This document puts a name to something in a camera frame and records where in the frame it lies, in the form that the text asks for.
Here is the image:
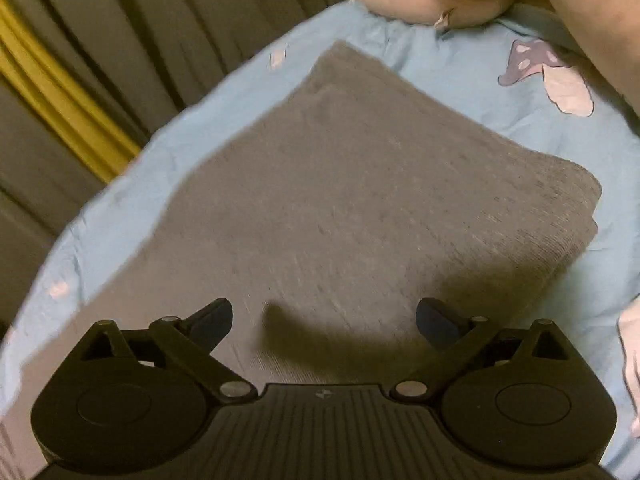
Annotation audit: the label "light blue mushroom bedsheet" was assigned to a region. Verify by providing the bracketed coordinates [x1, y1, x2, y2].
[1, 3, 639, 479]

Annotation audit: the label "grey curtain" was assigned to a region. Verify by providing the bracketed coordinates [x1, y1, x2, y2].
[1, 0, 342, 325]

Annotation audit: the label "grey pink plush toy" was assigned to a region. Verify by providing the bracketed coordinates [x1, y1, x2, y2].
[508, 0, 640, 129]

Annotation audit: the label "yellow curtain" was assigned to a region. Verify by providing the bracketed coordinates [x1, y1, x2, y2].
[1, 0, 141, 183]

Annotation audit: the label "grey sweatpants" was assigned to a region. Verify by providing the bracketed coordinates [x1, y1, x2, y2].
[1, 44, 601, 478]

